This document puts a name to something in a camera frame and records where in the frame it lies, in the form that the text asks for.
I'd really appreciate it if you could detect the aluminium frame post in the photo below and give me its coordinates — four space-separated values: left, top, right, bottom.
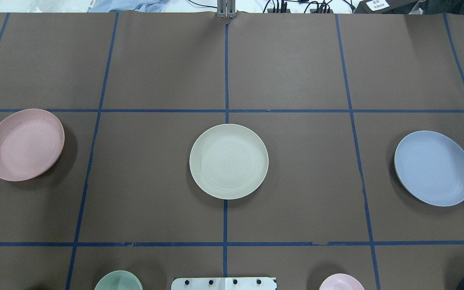
217 0 237 19

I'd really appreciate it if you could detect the blue plate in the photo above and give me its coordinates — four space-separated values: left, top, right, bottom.
393 130 464 207

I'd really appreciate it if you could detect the white camera stand pedestal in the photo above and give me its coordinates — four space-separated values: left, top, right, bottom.
171 277 278 290

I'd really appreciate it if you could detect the black box with label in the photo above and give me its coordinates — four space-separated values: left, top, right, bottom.
354 0 419 15

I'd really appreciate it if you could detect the cream plate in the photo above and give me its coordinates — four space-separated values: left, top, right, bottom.
188 124 269 200

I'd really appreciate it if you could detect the green bowl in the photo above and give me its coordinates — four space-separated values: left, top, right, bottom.
94 270 143 290

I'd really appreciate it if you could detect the pink bowl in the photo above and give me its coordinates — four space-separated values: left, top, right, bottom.
319 273 365 290

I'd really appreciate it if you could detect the light blue cloth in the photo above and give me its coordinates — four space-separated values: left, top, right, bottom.
88 0 164 12

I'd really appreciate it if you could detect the pink plate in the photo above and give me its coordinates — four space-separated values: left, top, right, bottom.
0 108 66 182

